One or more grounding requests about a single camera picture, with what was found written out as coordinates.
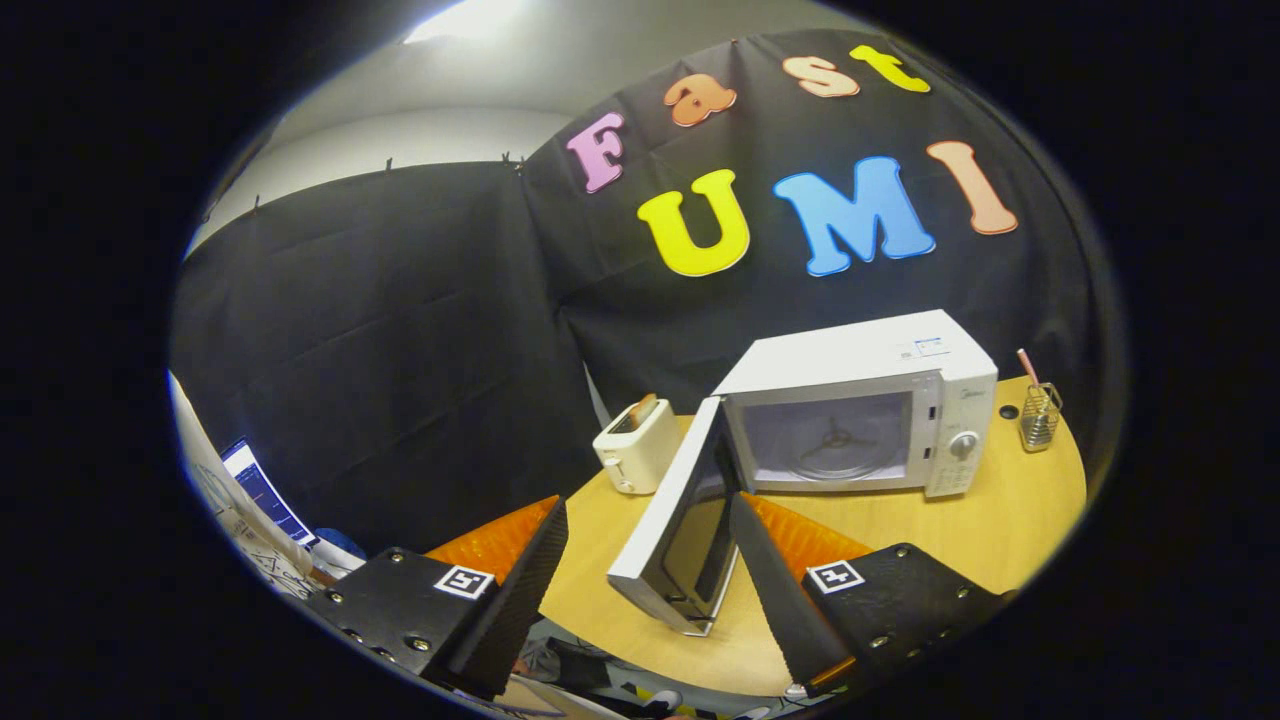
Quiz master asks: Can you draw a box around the black backdrop cloth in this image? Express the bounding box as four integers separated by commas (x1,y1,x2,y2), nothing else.
170,28,1131,561

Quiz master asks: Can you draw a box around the wire mesh holder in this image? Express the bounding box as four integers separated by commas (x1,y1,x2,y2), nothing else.
1020,383,1063,453

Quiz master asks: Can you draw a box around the cream toaster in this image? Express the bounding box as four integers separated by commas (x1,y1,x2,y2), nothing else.
592,398,683,495

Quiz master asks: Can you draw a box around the white sketched paper sheet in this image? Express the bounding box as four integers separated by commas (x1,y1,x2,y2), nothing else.
170,372,316,601

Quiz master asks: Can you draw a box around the white microwave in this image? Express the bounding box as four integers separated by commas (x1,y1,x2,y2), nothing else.
607,308,999,638

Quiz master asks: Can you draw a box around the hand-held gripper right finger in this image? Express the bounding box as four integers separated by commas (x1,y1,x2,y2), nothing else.
728,492,1011,699

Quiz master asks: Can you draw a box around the computer monitor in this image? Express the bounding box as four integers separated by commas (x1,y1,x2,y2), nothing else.
220,438,319,549

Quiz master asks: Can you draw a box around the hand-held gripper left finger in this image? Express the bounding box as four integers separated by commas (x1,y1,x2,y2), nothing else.
300,495,569,701

